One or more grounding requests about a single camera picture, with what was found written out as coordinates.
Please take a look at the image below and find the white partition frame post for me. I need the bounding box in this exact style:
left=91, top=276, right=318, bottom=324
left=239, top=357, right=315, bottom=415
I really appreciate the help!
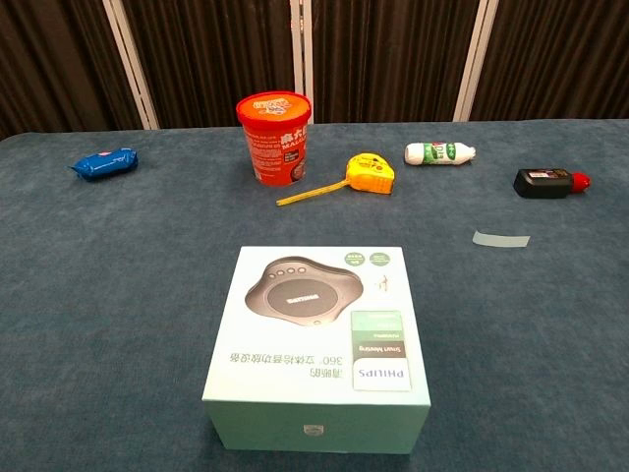
left=101, top=0, right=159, bottom=131
left=292, top=0, right=315, bottom=124
left=451, top=0, right=498, bottom=123

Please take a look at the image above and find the black bottle with red cap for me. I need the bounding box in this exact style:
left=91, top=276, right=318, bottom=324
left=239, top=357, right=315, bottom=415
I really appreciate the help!
left=512, top=167, right=593, bottom=200

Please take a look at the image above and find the white green plastic bottle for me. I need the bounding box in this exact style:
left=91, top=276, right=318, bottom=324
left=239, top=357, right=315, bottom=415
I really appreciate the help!
left=404, top=141, right=477, bottom=166

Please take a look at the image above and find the blue snack packet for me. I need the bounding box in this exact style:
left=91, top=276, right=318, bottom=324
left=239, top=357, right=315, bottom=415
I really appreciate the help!
left=68, top=146, right=140, bottom=183

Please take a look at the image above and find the white Philips speaker box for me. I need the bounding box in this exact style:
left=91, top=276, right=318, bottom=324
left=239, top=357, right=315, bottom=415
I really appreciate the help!
left=201, top=245, right=432, bottom=455

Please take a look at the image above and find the red instant noodle cup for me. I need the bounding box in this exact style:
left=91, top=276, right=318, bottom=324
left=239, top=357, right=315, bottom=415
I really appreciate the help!
left=235, top=90, right=314, bottom=188

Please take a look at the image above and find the black pleated curtain panel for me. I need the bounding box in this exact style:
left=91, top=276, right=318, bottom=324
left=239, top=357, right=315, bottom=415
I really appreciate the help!
left=312, top=0, right=481, bottom=124
left=0, top=0, right=143, bottom=142
left=469, top=0, right=629, bottom=122
left=120, top=0, right=301, bottom=130

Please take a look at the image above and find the small pale blue card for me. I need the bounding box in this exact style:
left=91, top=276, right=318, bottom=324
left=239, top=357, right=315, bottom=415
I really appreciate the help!
left=472, top=229, right=532, bottom=249

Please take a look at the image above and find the yellow tape measure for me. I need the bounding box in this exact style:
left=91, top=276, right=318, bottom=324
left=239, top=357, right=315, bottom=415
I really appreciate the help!
left=275, top=152, right=395, bottom=207

